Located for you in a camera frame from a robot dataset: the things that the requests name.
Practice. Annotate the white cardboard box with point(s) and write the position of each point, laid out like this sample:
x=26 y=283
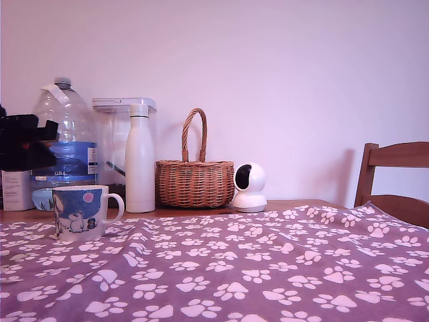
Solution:
x=15 y=191

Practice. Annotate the large clear water bottle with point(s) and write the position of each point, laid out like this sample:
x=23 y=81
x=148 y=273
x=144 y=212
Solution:
x=73 y=127

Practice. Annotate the white mug with cartoon print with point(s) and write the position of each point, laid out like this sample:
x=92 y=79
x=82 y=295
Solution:
x=80 y=214

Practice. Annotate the clear plastic container with lid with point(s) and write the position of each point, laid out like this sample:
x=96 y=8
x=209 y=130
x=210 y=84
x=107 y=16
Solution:
x=114 y=104

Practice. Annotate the white metal bottle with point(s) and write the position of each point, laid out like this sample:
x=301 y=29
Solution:
x=140 y=167

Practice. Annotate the purple paw print cloth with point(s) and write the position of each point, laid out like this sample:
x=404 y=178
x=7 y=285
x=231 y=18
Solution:
x=234 y=268

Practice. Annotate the wooden chair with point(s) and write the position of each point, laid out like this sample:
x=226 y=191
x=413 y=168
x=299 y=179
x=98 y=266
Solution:
x=392 y=157

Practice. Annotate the small white round camera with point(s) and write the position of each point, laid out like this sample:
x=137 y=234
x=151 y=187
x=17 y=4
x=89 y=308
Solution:
x=254 y=198

